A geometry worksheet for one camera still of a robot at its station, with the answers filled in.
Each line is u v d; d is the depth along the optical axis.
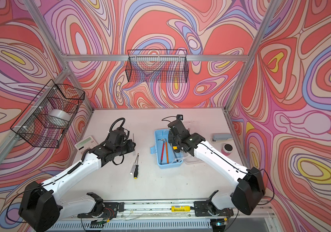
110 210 0.72
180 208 0.73
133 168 0.87
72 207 0.52
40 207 0.39
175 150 0.86
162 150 0.96
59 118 0.70
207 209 0.66
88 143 0.97
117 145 0.63
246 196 0.39
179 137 0.58
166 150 0.97
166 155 0.94
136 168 0.87
